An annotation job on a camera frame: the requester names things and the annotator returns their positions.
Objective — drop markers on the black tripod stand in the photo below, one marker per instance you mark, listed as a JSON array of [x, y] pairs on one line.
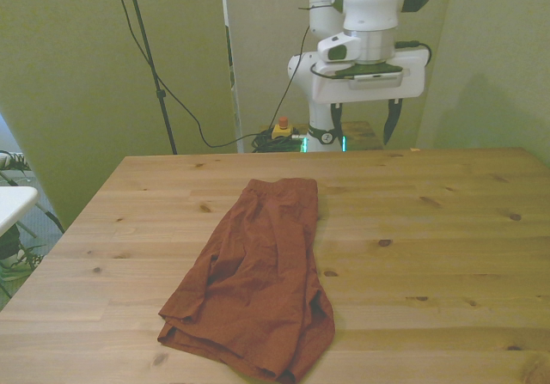
[[148, 53]]

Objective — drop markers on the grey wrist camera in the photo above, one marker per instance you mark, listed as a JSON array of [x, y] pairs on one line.
[[374, 81]]

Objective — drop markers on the white folding table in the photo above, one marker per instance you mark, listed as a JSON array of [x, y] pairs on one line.
[[13, 205]]

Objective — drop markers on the yellow emergency stop box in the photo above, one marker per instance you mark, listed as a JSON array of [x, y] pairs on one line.
[[281, 132]]

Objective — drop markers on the rust red shorts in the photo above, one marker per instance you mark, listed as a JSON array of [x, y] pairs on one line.
[[258, 281]]

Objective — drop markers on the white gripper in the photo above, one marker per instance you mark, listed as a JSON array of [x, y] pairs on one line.
[[414, 79]]

